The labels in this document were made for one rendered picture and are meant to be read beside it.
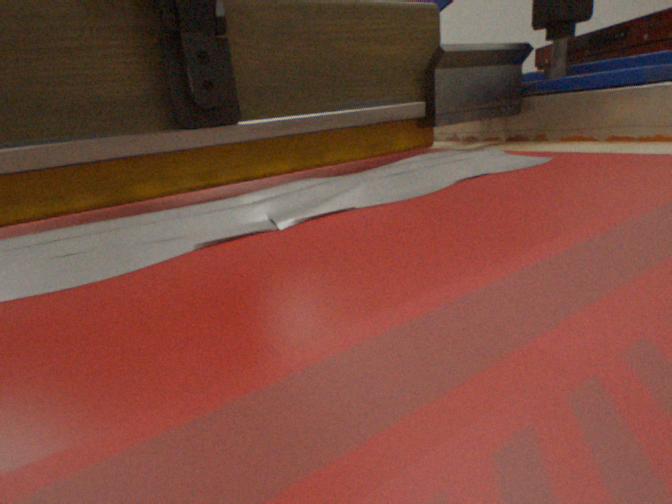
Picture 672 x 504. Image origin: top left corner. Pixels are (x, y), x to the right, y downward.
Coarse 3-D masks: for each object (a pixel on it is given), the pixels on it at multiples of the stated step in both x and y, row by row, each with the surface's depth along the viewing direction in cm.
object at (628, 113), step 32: (544, 96) 30; (576, 96) 28; (608, 96) 27; (640, 96) 25; (448, 128) 39; (480, 128) 36; (512, 128) 33; (544, 128) 31; (576, 128) 29; (608, 128) 27; (640, 128) 25
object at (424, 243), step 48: (240, 192) 24; (432, 192) 18; (480, 192) 17; (528, 192) 16; (576, 192) 15; (624, 192) 14; (336, 240) 13; (384, 240) 12; (432, 240) 12; (480, 240) 11; (528, 240) 11; (432, 288) 9
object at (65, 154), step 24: (264, 120) 21; (288, 120) 22; (312, 120) 23; (336, 120) 23; (360, 120) 24; (384, 120) 25; (48, 144) 17; (72, 144) 17; (96, 144) 17; (120, 144) 18; (144, 144) 18; (168, 144) 19; (192, 144) 19; (216, 144) 20; (0, 168) 16; (24, 168) 16; (48, 168) 17
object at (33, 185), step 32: (352, 128) 27; (384, 128) 28; (416, 128) 30; (128, 160) 20; (160, 160) 21; (192, 160) 22; (224, 160) 23; (256, 160) 24; (0, 192) 18; (32, 192) 18; (64, 192) 19
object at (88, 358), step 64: (192, 192) 26; (192, 256) 13; (256, 256) 12; (320, 256) 11; (0, 320) 10; (64, 320) 9; (128, 320) 9; (192, 320) 9; (256, 320) 8; (320, 320) 8; (0, 384) 7; (64, 384) 7; (128, 384) 7; (192, 384) 6; (0, 448) 5
